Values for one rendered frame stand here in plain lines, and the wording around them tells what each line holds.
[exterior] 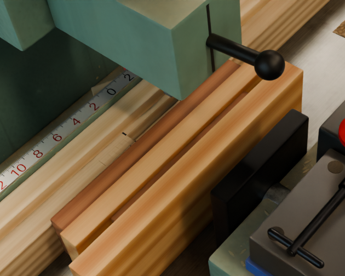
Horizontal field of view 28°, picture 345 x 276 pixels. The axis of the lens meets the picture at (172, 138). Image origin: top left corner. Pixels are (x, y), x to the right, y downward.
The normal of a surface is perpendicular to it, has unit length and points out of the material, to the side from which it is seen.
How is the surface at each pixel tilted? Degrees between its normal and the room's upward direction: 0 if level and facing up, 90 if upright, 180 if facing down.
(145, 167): 0
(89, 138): 0
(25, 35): 90
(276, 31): 90
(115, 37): 90
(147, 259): 90
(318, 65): 0
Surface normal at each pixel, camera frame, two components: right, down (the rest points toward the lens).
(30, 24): 0.73, 0.47
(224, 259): -0.11, -0.62
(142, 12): -0.36, -0.34
